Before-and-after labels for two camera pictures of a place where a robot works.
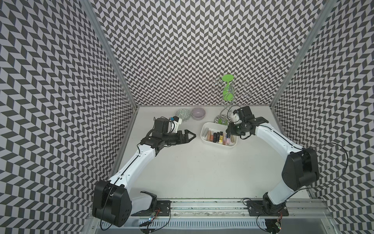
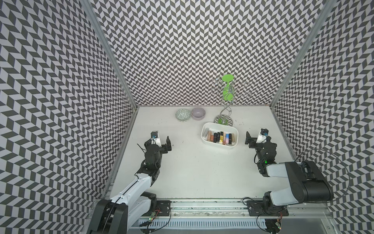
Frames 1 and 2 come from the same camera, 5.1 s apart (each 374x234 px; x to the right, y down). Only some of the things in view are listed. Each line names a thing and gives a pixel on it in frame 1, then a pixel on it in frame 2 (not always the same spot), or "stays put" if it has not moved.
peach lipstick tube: [209, 135] stays put
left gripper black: [185, 139] to [165, 149]
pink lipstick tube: [224, 138] stays put
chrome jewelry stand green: [228, 89] stays put
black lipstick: [215, 135] stays put
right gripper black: [231, 131] to [252, 140]
